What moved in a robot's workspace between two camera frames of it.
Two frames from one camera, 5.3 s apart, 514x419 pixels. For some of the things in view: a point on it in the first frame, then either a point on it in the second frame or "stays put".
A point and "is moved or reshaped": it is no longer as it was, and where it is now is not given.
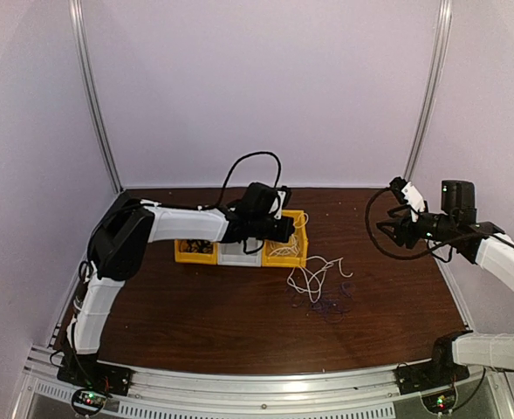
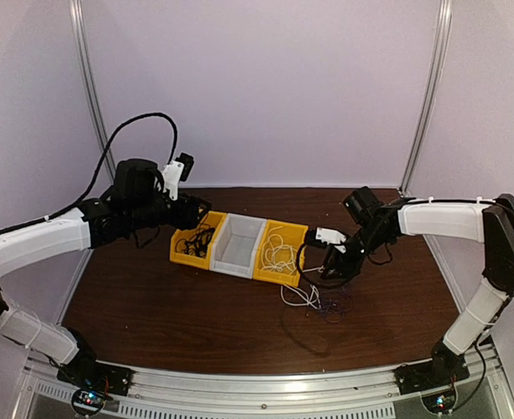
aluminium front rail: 370,393 stays put
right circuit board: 440,402 stays put
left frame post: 78,29 stays put
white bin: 233,253 is moved or reshaped
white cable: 311,278 -> 277,257
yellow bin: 291,254 is moved or reshaped
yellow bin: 196,251 is moved or reshaped
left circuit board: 87,401 stays put
